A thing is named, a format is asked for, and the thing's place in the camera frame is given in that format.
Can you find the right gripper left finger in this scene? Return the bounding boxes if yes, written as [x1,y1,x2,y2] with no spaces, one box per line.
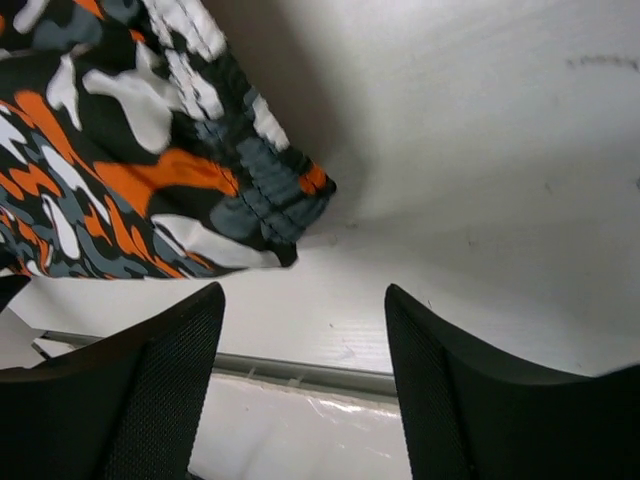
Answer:
[1,283,225,479]

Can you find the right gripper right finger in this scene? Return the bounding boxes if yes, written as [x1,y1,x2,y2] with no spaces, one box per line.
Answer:
[384,285,639,479]

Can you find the orange camouflage shorts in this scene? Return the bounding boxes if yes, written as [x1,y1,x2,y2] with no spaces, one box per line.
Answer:
[1,1,336,280]

